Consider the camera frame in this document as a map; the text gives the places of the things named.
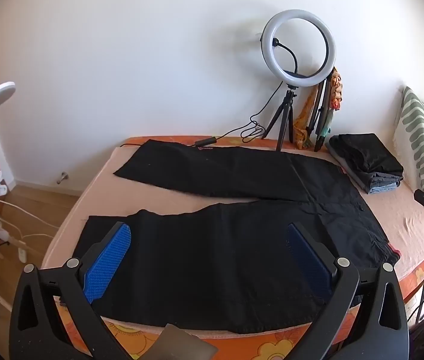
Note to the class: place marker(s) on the black pants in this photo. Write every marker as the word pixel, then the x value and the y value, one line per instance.
pixel 212 172

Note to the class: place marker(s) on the white ring light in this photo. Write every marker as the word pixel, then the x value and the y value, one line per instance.
pixel 298 48

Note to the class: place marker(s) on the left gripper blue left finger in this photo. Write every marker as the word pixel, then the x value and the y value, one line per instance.
pixel 102 260

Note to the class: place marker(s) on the green white striped pillow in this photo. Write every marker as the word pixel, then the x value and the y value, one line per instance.
pixel 408 138

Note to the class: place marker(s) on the black mini tripod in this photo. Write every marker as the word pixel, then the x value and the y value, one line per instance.
pixel 285 113

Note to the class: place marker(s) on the stack of folded clothes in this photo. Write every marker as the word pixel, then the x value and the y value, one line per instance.
pixel 366 159

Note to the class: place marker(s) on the metal door stopper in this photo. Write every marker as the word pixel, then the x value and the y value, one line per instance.
pixel 64 176

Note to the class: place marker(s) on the orange patterned folded umbrella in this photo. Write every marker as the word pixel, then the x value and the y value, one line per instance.
pixel 302 120

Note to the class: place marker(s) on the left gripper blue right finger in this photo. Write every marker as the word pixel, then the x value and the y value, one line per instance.
pixel 314 260

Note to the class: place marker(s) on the orange floral bed sheet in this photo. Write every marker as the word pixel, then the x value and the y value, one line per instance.
pixel 234 340

